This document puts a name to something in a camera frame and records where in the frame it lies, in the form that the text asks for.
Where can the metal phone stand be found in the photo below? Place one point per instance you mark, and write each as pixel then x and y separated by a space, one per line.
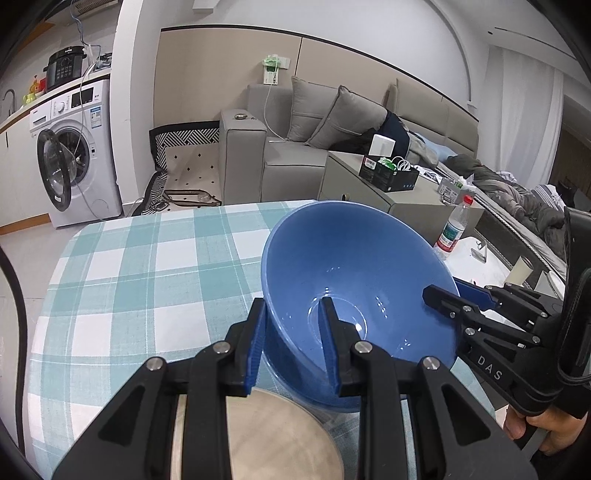
pixel 480 254

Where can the black pressure cooker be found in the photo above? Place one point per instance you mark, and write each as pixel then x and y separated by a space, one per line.
pixel 64 69

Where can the white lower kitchen cabinets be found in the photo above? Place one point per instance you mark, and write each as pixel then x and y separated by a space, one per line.
pixel 18 184

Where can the steel range hood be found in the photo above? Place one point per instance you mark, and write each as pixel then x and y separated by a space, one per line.
pixel 92 5

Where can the person's right hand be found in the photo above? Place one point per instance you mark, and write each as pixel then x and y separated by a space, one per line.
pixel 558 429

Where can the beige plate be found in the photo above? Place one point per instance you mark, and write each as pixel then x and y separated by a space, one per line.
pixel 277 443

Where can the red capped plastic bottle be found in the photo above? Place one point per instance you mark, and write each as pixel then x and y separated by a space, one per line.
pixel 452 230

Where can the grey sofa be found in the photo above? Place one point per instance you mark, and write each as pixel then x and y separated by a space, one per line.
pixel 242 157

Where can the grey cushion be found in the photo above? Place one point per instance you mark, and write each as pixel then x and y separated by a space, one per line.
pixel 346 117
pixel 311 108

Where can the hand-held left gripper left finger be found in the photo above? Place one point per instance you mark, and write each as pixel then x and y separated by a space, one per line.
pixel 256 350

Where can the white washing machine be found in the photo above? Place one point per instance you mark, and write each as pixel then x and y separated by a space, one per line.
pixel 99 175

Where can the small white box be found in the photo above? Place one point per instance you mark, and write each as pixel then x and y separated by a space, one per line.
pixel 381 146

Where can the teal checkered tablecloth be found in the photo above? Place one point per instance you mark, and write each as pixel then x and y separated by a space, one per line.
pixel 138 286

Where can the grey coffee table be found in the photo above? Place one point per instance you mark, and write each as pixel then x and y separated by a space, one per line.
pixel 346 180

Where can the black cardboard box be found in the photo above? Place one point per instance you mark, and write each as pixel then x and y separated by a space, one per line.
pixel 392 180

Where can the white curtain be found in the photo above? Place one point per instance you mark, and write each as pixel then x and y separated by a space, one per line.
pixel 531 129

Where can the metal kitchen faucet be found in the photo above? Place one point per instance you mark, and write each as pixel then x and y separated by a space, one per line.
pixel 13 99

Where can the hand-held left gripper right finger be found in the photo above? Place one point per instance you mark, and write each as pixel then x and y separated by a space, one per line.
pixel 328 350

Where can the white low table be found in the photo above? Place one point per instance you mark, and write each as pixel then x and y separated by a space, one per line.
pixel 461 272

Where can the grey blanket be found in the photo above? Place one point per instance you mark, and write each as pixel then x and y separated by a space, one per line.
pixel 508 194

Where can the white wall device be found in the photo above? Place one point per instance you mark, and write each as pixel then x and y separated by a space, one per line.
pixel 271 76

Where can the black clothing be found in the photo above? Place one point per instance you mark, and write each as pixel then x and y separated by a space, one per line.
pixel 397 131

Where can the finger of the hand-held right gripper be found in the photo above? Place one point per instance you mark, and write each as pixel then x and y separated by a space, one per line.
pixel 448 302
pixel 475 295

